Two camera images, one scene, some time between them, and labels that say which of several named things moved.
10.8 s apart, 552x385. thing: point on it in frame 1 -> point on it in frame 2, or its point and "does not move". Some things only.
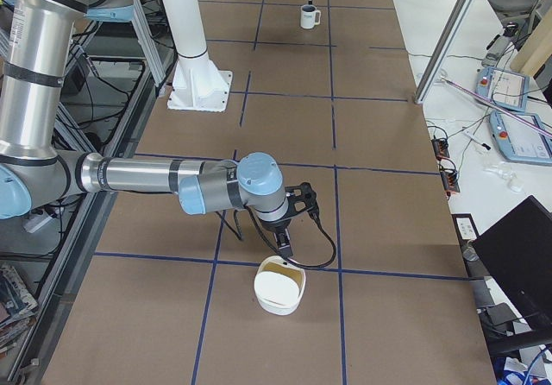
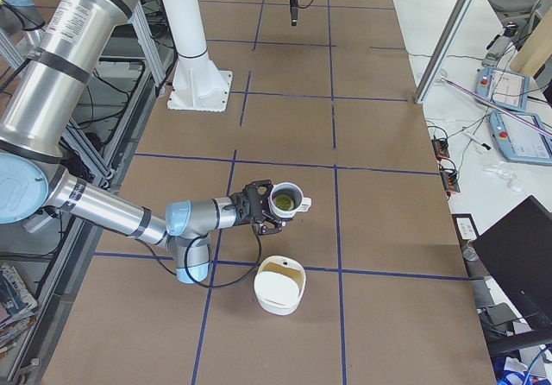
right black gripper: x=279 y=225 -> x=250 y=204
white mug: x=310 y=15 -> x=301 y=202
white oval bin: x=279 y=285 does not move
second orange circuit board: x=450 y=179 does not move
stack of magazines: x=17 y=307 does not move
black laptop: x=517 y=253 does not move
